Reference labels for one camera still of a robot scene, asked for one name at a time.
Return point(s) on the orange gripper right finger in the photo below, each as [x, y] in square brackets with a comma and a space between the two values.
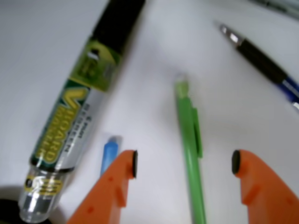
[268, 198]

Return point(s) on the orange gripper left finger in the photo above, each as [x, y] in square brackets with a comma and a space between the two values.
[104, 202]

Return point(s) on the light blue pen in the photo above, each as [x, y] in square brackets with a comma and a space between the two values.
[110, 152]

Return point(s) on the green mechanical pencil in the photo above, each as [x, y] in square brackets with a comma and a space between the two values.
[191, 138]

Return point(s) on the dark blue mechanical pencil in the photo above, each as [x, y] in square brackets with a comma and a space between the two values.
[264, 64]

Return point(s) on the silver grey pen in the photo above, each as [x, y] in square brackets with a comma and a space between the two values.
[288, 8]

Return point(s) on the black cap whiteboard marker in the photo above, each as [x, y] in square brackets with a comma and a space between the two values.
[62, 141]

